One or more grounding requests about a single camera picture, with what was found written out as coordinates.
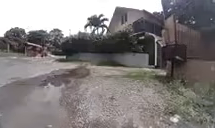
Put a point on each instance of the dark green hedge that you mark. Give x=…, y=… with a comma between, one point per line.
x=101, y=43

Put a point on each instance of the grey gravel roadside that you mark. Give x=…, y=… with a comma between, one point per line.
x=111, y=100

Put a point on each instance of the palm tree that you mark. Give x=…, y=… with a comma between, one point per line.
x=96, y=23

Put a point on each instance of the white drain pipe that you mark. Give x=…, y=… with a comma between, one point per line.
x=155, y=43

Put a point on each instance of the beige gabled house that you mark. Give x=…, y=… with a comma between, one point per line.
x=135, y=18

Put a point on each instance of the small roofed shelter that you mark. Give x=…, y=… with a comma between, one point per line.
x=34, y=49

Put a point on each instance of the row of trees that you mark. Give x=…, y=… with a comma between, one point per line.
x=28, y=37

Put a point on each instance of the grass verge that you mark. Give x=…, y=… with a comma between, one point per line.
x=190, y=100

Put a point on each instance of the wooden plank fence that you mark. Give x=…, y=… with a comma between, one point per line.
x=195, y=43

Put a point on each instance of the grey asphalt road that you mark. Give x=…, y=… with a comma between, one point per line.
x=21, y=100

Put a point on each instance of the large dark tree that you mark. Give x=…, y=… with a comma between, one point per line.
x=191, y=11

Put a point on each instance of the low grey concrete wall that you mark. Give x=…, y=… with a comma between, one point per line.
x=121, y=58

